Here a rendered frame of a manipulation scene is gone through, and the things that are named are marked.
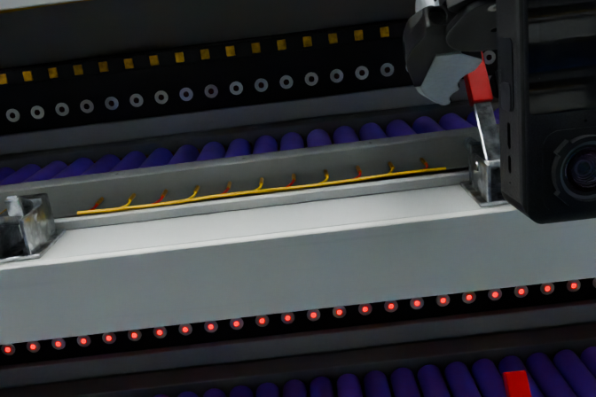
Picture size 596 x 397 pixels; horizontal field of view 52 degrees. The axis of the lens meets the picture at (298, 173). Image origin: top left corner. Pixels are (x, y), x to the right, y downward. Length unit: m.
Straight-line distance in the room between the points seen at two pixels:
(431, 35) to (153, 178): 0.20
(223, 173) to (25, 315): 0.14
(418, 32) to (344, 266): 0.13
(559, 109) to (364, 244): 0.14
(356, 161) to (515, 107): 0.17
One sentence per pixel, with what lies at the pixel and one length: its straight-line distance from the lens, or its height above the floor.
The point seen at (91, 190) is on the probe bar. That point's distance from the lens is 0.41.
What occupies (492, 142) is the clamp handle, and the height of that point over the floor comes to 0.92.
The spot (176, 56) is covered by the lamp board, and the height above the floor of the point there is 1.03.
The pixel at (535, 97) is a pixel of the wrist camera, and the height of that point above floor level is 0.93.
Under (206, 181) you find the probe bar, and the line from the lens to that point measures 0.39.
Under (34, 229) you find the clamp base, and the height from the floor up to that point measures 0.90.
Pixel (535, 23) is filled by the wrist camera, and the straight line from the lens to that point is 0.23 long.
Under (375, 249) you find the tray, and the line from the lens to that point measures 0.33.
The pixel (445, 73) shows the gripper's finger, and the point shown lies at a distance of 0.33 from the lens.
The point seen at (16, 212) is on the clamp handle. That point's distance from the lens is 0.37.
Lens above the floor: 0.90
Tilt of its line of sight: 4 degrees up
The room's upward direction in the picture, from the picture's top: 7 degrees counter-clockwise
